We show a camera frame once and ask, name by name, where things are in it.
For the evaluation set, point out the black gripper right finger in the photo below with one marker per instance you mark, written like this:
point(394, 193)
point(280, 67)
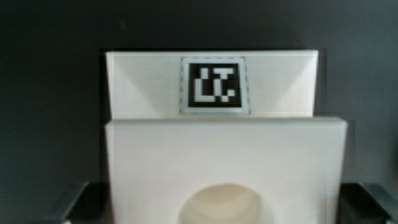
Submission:
point(379, 206)

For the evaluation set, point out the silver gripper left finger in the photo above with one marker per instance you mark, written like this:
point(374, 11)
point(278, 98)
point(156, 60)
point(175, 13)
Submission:
point(60, 214)

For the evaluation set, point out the white lamp base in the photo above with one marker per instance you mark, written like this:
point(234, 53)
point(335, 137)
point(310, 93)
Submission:
point(225, 155)

